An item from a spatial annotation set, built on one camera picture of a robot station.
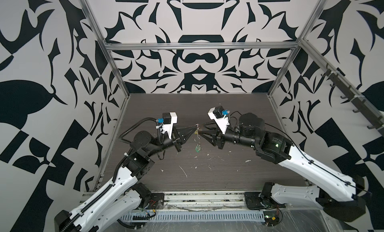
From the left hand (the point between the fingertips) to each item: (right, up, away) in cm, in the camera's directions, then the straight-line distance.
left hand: (196, 125), depth 56 cm
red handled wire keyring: (0, -4, +1) cm, 4 cm away
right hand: (+2, -1, +1) cm, 3 cm away
